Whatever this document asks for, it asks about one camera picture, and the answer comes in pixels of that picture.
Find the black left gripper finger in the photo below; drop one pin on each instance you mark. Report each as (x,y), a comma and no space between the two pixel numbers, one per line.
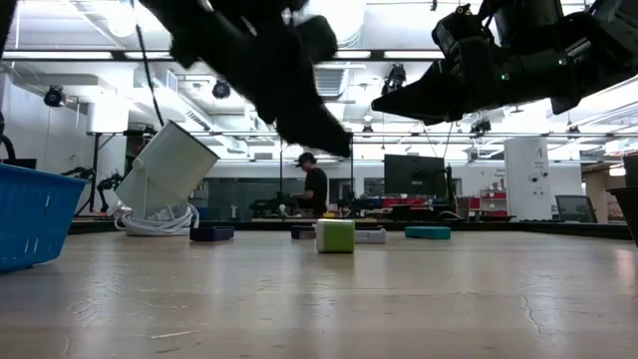
(309,124)

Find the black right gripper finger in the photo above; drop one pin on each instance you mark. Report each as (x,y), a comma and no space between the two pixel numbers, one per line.
(423,97)

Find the green white USB charger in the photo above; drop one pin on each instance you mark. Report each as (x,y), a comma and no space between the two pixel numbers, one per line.
(335,236)

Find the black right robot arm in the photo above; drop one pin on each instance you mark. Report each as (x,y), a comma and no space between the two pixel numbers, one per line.
(598,45)

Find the grey mesh office chair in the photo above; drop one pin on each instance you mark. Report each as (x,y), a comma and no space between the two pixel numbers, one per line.
(575,208)

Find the black ceiling spotlight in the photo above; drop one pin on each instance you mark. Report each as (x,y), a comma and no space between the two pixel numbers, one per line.
(396,77)
(54,96)
(221,90)

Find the person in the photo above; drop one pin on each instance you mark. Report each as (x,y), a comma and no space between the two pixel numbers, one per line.
(315,187)

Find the black monitor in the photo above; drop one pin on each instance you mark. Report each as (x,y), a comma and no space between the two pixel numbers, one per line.
(414,174)

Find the white round pillar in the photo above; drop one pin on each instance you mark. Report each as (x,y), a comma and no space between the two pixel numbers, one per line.
(527,174)

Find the dark blue digital thermometer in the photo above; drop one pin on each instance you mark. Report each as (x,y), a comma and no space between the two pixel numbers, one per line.
(212,234)
(303,232)

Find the white digital thermometer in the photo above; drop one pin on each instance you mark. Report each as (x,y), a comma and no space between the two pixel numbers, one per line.
(371,236)

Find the red tool cabinet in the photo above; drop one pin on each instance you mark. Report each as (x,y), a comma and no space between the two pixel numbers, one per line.
(493,204)

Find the teal rectangular case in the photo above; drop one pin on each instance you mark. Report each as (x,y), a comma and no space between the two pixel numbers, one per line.
(427,233)

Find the black legged robot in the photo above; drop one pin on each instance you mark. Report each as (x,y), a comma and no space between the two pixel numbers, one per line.
(82,173)
(110,188)

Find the blue plastic basket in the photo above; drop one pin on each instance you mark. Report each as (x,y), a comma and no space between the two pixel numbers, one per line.
(35,219)

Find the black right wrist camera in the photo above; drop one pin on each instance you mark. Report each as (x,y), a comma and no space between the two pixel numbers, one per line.
(456,27)

